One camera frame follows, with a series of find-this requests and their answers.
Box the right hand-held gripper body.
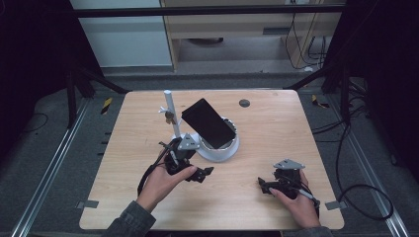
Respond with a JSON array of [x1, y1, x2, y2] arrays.
[[273, 158, 306, 200]]

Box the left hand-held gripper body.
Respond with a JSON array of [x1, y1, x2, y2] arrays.
[[163, 132, 202, 176]]

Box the white peg stand with base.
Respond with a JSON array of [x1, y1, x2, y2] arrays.
[[158, 89, 240, 163]]

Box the person's left hand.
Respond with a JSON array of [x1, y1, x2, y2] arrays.
[[135, 163, 199, 212]]

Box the person's right hand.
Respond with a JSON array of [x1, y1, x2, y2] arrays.
[[269, 170, 321, 229]]

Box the grey tape tab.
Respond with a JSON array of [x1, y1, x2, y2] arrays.
[[75, 199, 100, 210], [324, 200, 348, 211]]

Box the yellow black tape strip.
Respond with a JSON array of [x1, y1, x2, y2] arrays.
[[100, 97, 114, 116], [310, 94, 330, 110]]

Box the black metal stand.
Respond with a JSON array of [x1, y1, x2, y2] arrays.
[[283, 62, 353, 125], [64, 60, 131, 130]]

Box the white cabinet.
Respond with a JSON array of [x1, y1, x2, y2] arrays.
[[69, 0, 173, 69]]

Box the light wooden desk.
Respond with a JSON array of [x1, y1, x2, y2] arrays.
[[160, 0, 347, 72]]

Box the black horizontal bar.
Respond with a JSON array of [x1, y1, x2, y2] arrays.
[[73, 4, 346, 19]]

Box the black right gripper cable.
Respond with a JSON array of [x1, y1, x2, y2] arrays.
[[283, 176, 321, 219]]

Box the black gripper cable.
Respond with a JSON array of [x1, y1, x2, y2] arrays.
[[283, 176, 321, 219], [136, 140, 176, 197]]

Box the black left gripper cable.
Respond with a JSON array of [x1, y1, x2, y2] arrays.
[[136, 140, 176, 197]]

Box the black looped floor cable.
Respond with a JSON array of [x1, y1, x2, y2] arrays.
[[310, 98, 395, 222]]

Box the aluminium floor rail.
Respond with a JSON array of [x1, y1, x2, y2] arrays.
[[10, 98, 92, 237], [325, 94, 410, 237]]

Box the black hanging cables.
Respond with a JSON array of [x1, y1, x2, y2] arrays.
[[285, 13, 328, 71]]

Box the thin black floor cable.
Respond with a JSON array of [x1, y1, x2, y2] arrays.
[[20, 112, 49, 134]]

